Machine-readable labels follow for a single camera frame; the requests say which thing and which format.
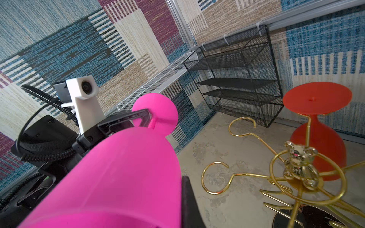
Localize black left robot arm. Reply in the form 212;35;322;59
1;109;152;228

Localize black mesh shelf rack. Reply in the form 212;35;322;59
183;25;284;128

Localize white wire basket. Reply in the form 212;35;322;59
117;51;193;111

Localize red wine glass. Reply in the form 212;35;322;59
283;82;352;168

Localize black left corrugated cable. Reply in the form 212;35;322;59
15;84;79;162

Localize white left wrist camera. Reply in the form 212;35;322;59
53;75;105;134

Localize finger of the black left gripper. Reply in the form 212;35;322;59
97;109;152;135

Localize magenta wine glass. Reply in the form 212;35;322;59
21;93;182;228

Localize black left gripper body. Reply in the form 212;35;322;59
72;125;135;156

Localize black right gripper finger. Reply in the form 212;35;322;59
181;176;206;228

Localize gold wine glass rack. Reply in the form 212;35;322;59
201;115;365;228

